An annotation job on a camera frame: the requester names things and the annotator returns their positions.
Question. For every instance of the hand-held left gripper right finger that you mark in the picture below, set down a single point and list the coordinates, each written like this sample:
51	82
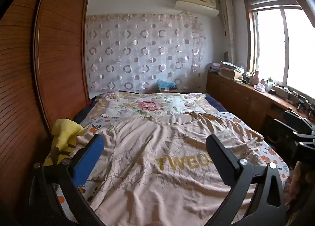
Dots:
221	162

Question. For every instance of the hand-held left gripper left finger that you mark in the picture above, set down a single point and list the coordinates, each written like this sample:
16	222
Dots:
88	162

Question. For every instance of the beige printed t-shirt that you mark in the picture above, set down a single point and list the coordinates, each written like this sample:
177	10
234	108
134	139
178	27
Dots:
147	179

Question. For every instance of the yellow plush toy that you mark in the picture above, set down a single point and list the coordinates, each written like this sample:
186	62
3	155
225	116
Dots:
65	130

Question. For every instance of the green cap bottle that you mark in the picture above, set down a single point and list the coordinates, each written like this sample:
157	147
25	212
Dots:
270	84

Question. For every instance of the pink white pouch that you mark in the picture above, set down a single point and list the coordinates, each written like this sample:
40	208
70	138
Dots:
259	87

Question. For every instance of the pink figurine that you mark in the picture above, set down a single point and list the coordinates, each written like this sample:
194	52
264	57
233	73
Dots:
255	78

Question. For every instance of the wooden cabinet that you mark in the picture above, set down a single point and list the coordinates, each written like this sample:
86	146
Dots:
236	95

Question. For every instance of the floral blanket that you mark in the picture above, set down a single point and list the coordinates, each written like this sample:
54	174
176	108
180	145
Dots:
147	105

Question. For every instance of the window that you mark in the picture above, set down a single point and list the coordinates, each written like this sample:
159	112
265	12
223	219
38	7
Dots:
270	44

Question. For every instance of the open cardboard box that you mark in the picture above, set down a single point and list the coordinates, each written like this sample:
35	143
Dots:
231	73

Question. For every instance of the cardboard box with blue bags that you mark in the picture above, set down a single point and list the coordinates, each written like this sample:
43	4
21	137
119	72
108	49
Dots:
167	87

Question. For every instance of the pile of papers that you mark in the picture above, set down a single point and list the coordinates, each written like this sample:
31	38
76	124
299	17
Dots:
214	67

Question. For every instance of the pale window curtain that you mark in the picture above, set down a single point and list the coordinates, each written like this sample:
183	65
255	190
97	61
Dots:
227	26

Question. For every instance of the wooden wardrobe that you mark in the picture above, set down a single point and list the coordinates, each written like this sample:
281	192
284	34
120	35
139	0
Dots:
56	44

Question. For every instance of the air conditioner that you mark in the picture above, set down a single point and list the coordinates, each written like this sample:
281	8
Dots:
196	0

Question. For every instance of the circle patterned wall curtain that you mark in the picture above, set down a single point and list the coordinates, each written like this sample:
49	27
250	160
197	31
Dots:
137	51

